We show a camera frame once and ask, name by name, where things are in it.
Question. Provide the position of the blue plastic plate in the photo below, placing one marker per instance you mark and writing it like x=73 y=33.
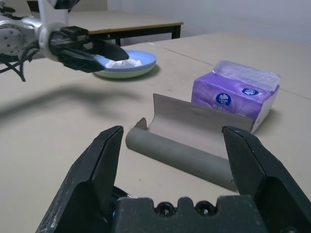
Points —
x=145 y=59

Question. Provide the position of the green plastic plate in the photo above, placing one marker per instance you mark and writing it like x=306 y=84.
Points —
x=126 y=74

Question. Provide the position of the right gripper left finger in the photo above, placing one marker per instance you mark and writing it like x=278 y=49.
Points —
x=92 y=174

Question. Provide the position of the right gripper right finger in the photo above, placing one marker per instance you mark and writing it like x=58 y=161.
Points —
x=262 y=174

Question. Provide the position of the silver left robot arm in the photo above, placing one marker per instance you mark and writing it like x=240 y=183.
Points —
x=14 y=34

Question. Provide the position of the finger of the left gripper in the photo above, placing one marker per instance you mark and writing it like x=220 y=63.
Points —
x=82 y=63
x=109 y=51

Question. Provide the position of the side table with black frame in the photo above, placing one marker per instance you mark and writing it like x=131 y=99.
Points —
x=133 y=21

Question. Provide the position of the grey glasses case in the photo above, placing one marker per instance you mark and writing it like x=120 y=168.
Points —
x=182 y=126

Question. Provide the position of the purple tissue pack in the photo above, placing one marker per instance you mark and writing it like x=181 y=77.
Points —
x=230 y=97

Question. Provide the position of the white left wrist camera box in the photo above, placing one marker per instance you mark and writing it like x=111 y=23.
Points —
x=46 y=30

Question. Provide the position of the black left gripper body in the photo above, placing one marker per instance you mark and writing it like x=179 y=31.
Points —
x=68 y=36

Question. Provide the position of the white tissue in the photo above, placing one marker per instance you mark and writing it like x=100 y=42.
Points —
x=131 y=63

